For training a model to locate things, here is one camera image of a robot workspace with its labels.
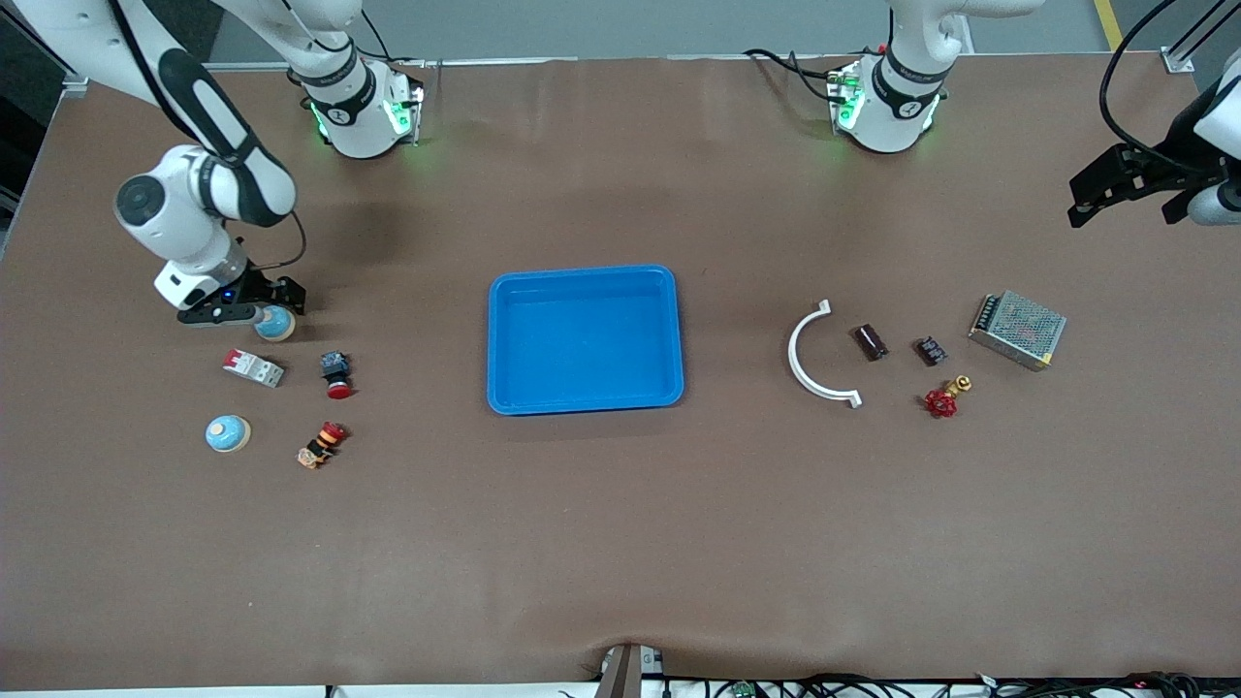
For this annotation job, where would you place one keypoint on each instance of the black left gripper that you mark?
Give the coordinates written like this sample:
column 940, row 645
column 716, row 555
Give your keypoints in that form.
column 1161, row 167

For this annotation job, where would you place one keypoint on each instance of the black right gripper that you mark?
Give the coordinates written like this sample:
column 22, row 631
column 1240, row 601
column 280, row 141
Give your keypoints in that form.
column 264, row 286

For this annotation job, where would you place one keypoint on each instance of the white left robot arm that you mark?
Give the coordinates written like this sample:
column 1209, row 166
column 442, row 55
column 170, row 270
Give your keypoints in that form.
column 887, row 131

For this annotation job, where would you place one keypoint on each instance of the aluminium frame post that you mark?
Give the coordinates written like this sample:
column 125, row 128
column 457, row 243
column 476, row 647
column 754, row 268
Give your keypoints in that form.
column 79, row 85
column 1188, row 53

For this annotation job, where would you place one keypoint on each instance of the black red emergency stop button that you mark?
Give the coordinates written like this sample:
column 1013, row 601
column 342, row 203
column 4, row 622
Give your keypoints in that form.
column 336, row 373

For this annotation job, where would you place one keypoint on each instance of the black cylindrical capacitor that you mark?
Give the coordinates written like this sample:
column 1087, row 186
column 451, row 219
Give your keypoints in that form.
column 932, row 351
column 870, row 343

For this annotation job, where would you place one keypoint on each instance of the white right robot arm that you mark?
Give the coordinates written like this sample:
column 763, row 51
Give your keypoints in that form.
column 87, row 39

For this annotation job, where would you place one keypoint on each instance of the light blue call bell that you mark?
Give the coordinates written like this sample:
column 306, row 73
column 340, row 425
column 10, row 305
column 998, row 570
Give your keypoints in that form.
column 276, row 328
column 228, row 433

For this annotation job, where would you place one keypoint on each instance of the white red circuit breaker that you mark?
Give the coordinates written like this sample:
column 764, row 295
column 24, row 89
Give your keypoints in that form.
column 254, row 367

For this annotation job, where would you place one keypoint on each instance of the aluminium table edge rail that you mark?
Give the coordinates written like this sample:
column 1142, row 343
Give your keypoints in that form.
column 582, row 60

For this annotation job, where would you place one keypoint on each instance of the brown table mat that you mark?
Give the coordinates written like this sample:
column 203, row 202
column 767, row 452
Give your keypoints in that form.
column 620, row 533

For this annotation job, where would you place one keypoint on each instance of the metal mesh power supply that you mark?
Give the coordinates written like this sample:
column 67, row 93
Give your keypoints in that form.
column 1018, row 330

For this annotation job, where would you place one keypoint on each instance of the white curved plastic bracket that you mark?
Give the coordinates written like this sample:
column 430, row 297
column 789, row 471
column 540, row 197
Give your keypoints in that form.
column 792, row 351

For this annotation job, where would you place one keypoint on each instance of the blue plastic tray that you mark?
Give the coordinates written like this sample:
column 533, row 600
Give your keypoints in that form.
column 582, row 339

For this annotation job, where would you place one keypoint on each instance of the orange black red push button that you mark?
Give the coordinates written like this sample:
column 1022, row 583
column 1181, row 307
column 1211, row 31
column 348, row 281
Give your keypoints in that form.
column 322, row 446

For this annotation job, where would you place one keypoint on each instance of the metal table clamp bracket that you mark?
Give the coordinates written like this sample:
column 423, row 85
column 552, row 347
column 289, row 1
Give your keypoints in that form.
column 625, row 674

